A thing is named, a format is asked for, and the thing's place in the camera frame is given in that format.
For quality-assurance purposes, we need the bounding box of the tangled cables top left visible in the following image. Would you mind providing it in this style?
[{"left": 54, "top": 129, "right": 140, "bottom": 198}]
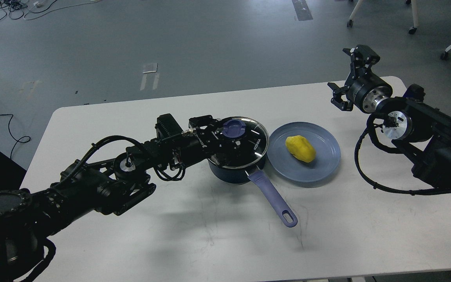
[{"left": 0, "top": 0, "right": 103, "bottom": 25}]

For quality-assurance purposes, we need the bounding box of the glass lid purple knob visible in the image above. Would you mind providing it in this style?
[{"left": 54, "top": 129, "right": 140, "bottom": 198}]
[{"left": 209, "top": 116, "right": 270, "bottom": 170}]

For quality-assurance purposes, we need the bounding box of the white chair leg with caster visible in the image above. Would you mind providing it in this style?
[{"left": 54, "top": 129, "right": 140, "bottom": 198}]
[{"left": 346, "top": 0, "right": 420, "bottom": 35}]

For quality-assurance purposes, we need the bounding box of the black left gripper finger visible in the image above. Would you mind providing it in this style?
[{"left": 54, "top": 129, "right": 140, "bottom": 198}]
[
  {"left": 210, "top": 147, "right": 249, "bottom": 167},
  {"left": 188, "top": 115, "right": 222, "bottom": 131}
]

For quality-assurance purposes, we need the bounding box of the blue round plate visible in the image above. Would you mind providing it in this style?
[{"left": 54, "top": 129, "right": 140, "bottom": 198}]
[{"left": 268, "top": 121, "right": 341, "bottom": 184}]

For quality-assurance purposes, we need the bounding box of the dark blue saucepan purple handle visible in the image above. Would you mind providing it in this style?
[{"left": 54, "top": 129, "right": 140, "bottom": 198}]
[{"left": 208, "top": 149, "right": 298, "bottom": 228}]

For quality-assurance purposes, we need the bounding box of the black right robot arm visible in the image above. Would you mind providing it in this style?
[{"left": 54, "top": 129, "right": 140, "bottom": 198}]
[{"left": 327, "top": 45, "right": 451, "bottom": 196}]

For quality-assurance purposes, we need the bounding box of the grey tape strip on floor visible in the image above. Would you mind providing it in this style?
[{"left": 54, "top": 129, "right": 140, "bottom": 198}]
[{"left": 292, "top": 0, "right": 314, "bottom": 21}]

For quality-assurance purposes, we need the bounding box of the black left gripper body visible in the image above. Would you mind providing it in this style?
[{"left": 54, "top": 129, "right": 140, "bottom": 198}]
[{"left": 179, "top": 127, "right": 242, "bottom": 163}]

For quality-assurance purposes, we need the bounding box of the black cable on floor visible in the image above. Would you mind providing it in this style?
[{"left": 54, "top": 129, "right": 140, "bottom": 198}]
[{"left": 0, "top": 89, "right": 31, "bottom": 159}]

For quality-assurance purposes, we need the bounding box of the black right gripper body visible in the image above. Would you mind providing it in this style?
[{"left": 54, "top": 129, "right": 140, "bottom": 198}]
[{"left": 347, "top": 74, "right": 393, "bottom": 114}]

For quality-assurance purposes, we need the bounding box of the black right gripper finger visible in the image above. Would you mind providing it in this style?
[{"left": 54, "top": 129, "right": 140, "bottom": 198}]
[
  {"left": 327, "top": 82, "right": 353, "bottom": 111},
  {"left": 342, "top": 45, "right": 381, "bottom": 81}
]

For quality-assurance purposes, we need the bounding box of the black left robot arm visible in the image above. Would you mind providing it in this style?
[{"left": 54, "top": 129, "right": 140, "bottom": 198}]
[{"left": 0, "top": 114, "right": 245, "bottom": 282}]

